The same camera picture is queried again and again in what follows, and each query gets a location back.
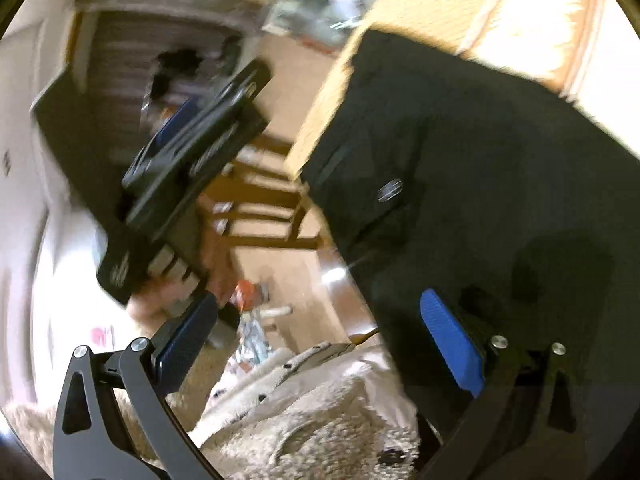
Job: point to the person's left hand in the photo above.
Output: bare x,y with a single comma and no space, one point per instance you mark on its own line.
220,265

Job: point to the dark bookshelf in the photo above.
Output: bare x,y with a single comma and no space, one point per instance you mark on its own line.
130,35

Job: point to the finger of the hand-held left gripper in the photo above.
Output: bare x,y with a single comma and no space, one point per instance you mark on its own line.
200,110

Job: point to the black pants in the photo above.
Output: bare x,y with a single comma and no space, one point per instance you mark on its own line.
475,185

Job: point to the yellow floral bed sheet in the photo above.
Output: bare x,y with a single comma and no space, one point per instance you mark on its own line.
450,0

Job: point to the pile of grey clutter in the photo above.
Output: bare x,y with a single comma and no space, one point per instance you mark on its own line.
330,5

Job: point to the wooden chair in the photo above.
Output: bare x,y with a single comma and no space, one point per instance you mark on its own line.
260,205

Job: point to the orange toy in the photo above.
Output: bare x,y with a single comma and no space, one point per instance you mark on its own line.
250,295

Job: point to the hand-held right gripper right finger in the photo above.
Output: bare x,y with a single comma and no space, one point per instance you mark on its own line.
452,340

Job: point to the beige fuzzy blanket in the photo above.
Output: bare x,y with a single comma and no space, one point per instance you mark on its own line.
310,410

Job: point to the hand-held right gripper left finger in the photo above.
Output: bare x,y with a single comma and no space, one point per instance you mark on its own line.
186,340

